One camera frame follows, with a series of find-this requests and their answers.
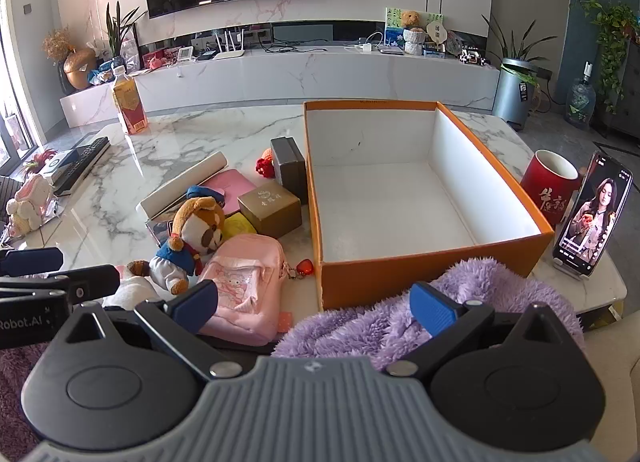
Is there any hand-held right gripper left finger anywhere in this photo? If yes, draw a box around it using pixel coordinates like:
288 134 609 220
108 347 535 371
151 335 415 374
50 279 246 383

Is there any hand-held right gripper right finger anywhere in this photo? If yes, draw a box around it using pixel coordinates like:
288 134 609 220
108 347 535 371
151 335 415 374
385 282 586 377

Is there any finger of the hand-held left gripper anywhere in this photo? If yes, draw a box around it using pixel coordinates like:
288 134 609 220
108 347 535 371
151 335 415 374
0 247 64 276
0 265 121 303

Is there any pale pink pouch bag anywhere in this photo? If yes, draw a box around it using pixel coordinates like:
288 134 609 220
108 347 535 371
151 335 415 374
192 233 287 345

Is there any brown teddy bear plush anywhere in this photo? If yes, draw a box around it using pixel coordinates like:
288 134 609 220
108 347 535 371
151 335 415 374
125 185 226 295

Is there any orange cardboard box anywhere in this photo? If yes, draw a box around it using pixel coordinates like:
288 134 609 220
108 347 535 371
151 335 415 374
303 100 555 312

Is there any gold gift box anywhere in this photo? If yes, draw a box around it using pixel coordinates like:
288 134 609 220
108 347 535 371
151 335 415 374
237 183 302 238

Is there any dark gift box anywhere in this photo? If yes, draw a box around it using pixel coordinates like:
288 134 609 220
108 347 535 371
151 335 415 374
270 136 308 205

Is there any white soft toy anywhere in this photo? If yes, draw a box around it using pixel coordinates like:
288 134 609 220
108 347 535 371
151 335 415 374
102 275 162 310

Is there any white bunny plush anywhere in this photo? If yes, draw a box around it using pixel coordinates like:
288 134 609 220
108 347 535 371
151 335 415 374
6 175 55 238

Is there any person's purple fuzzy robe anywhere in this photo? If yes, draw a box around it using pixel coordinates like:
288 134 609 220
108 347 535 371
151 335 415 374
272 257 586 373

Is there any yellow soft item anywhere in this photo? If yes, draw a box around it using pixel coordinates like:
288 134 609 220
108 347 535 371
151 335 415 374
223 215 258 238

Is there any white flat box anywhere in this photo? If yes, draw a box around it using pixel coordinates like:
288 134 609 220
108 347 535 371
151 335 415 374
37 149 76 178

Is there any red feather ornament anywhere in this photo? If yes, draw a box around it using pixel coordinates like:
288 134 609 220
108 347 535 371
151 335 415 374
22 149 51 173

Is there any black remote control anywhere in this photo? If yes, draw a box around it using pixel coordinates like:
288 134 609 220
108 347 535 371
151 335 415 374
52 137 111 195

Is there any pink notebook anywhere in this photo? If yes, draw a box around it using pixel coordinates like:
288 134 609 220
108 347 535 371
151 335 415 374
200 169 258 218

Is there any long white box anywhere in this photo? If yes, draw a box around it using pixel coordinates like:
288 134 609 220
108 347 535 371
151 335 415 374
140 151 228 220

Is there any white phone stand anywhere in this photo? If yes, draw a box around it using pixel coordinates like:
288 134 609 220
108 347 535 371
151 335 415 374
552 255 601 283

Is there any red mug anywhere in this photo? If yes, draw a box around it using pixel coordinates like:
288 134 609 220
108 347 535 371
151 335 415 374
520 149 581 215

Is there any orange tea bottle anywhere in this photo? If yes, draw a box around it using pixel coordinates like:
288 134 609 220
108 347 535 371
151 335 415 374
112 66 149 135

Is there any smartphone with lit screen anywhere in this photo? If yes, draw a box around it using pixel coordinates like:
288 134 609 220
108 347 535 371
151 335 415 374
552 151 633 277

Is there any gold round vase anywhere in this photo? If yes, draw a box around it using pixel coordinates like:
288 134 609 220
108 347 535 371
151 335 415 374
64 47 98 90

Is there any dried flower bunch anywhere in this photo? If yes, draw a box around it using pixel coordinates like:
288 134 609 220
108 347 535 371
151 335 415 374
42 27 76 60

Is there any green long-leaf potted plant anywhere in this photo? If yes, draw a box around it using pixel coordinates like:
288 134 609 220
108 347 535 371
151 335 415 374
105 1 148 58

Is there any white marble television stand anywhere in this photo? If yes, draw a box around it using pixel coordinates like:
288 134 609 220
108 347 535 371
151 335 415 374
60 45 501 128

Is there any white router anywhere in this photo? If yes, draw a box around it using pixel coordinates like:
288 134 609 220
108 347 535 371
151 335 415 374
212 28 247 60

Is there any white ceramic pot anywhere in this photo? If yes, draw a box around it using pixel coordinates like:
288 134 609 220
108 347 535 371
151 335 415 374
404 28 427 56

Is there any green arching-leaf plant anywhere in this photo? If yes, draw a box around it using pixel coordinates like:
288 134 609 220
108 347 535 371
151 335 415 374
482 12 558 88

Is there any wooden round plaque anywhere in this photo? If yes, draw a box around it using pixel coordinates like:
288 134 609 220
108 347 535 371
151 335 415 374
425 12 446 50

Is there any green and blue painting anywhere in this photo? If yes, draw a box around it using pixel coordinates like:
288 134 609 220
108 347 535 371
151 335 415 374
385 7 408 48

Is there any small brown teddy bear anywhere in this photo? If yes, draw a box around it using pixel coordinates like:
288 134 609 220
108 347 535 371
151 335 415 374
400 10 426 33

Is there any black cabinet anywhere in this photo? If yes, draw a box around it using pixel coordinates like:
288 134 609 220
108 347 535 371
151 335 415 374
605 37 640 138

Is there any hanging green vine plant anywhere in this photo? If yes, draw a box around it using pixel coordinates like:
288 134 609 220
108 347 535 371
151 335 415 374
575 0 638 113

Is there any red heart keychain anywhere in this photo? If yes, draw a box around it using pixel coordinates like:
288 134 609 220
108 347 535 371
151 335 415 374
285 256 316 283

